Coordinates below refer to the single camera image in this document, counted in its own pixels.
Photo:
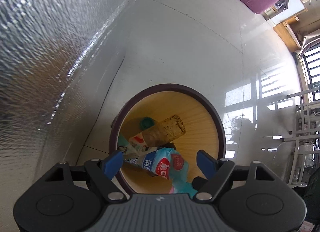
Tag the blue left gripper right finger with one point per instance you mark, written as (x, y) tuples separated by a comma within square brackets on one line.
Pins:
[(207, 164)]

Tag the blue snack wrapper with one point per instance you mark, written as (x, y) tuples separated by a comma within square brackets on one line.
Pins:
[(166, 163)]

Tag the red white drink carton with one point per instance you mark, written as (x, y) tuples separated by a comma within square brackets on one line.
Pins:
[(135, 146)]

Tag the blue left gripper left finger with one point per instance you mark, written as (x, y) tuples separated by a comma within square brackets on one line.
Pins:
[(112, 164)]

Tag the round wooden trash bin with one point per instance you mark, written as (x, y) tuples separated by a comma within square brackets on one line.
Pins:
[(170, 115)]

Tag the green bottle cap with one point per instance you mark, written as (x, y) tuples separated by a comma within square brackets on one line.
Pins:
[(146, 123)]

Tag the white metal drying rack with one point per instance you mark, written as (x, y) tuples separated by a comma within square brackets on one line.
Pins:
[(288, 132)]

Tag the brown cardboard tube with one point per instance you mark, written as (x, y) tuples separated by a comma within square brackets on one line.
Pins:
[(164, 132)]

